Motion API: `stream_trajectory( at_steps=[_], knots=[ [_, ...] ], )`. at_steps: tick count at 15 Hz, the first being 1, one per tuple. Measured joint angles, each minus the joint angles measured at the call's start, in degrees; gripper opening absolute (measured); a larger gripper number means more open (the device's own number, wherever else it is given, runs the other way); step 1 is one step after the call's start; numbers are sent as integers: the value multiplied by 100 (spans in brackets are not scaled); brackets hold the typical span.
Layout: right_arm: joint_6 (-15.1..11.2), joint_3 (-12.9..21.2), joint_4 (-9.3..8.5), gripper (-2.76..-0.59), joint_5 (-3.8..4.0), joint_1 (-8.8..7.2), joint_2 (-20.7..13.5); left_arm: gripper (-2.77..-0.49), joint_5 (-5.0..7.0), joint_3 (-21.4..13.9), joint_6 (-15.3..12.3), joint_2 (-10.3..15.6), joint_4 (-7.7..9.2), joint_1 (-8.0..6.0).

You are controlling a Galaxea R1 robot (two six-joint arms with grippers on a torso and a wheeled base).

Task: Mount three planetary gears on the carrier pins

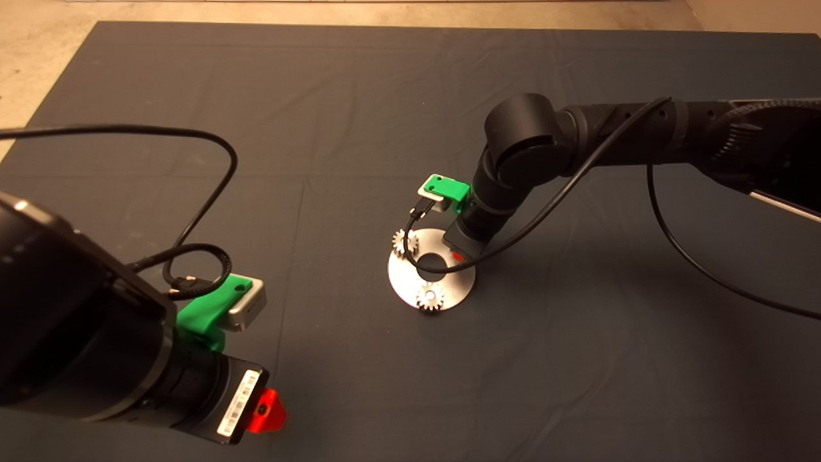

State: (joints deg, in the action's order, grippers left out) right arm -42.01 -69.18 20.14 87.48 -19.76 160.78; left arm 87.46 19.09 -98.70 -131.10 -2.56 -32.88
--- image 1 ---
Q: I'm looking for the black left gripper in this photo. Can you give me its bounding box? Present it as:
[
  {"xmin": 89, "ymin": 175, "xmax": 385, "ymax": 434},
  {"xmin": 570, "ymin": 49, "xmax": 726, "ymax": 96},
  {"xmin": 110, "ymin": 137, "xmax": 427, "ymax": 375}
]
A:
[{"xmin": 170, "ymin": 350, "xmax": 287, "ymax": 445}]

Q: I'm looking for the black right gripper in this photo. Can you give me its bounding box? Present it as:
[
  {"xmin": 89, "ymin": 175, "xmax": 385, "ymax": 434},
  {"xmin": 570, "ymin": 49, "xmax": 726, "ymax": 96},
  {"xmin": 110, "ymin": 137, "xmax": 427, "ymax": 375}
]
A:
[{"xmin": 443, "ymin": 205, "xmax": 498, "ymax": 261}]

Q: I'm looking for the steel planetary gear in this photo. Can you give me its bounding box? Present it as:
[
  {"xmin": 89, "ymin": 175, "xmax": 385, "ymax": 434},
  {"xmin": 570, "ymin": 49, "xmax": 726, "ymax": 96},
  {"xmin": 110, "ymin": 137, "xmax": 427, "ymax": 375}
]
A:
[
  {"xmin": 392, "ymin": 230, "xmax": 421, "ymax": 261},
  {"xmin": 416, "ymin": 281, "xmax": 448, "ymax": 313}
]

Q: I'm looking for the round metal carrier plate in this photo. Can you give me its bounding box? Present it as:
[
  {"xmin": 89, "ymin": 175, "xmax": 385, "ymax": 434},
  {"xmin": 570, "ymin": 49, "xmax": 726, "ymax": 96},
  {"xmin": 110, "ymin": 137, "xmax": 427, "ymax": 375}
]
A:
[{"xmin": 387, "ymin": 228, "xmax": 477, "ymax": 313}]

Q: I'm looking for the dark grey table cloth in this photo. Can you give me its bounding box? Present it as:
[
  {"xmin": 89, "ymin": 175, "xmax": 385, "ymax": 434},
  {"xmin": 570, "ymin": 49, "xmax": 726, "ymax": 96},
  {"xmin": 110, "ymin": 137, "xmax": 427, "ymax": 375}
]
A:
[{"xmin": 0, "ymin": 21, "xmax": 821, "ymax": 462}]

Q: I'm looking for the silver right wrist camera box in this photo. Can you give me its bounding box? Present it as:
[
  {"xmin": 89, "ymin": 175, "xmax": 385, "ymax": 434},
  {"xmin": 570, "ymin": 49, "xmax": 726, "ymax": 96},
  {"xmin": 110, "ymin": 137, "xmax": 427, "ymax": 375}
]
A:
[{"xmin": 418, "ymin": 182, "xmax": 450, "ymax": 212}]

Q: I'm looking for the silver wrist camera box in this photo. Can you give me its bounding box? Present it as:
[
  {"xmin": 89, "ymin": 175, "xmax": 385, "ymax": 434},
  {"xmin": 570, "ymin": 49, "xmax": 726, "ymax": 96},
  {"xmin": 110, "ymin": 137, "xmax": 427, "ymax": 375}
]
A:
[
  {"xmin": 226, "ymin": 277, "xmax": 267, "ymax": 332},
  {"xmin": 418, "ymin": 182, "xmax": 450, "ymax": 212}
]

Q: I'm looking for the green right camera mount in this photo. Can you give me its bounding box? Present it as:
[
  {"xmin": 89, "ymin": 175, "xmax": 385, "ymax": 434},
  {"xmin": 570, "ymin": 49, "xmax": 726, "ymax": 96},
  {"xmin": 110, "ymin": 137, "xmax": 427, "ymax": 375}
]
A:
[{"xmin": 427, "ymin": 175, "xmax": 471, "ymax": 216}]

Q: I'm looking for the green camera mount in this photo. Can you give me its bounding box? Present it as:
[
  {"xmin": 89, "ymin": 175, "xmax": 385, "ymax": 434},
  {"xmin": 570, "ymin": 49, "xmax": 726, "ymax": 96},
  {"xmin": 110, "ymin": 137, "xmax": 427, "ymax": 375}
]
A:
[
  {"xmin": 176, "ymin": 274, "xmax": 254, "ymax": 352},
  {"xmin": 427, "ymin": 175, "xmax": 471, "ymax": 216}
]

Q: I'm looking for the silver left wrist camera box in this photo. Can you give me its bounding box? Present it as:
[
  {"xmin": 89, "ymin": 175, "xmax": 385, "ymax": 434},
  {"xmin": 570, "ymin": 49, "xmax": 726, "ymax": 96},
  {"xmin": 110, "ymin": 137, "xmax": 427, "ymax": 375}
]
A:
[{"xmin": 226, "ymin": 277, "xmax": 267, "ymax": 332}]

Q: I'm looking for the green left camera mount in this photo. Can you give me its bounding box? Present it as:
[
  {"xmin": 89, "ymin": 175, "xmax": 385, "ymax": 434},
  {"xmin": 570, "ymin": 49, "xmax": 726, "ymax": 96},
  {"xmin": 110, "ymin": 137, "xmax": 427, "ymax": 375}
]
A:
[{"xmin": 176, "ymin": 274, "xmax": 254, "ymax": 352}]

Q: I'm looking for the thick braided black cable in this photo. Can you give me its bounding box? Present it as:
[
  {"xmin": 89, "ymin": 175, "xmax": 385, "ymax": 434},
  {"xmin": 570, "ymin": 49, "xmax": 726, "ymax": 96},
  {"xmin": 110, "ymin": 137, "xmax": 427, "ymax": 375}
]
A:
[{"xmin": 128, "ymin": 243, "xmax": 233, "ymax": 301}]

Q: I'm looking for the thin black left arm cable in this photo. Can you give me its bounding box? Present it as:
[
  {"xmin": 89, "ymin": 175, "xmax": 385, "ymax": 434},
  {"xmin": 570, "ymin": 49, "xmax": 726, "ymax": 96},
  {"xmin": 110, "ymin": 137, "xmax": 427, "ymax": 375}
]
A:
[{"xmin": 0, "ymin": 124, "xmax": 239, "ymax": 293}]

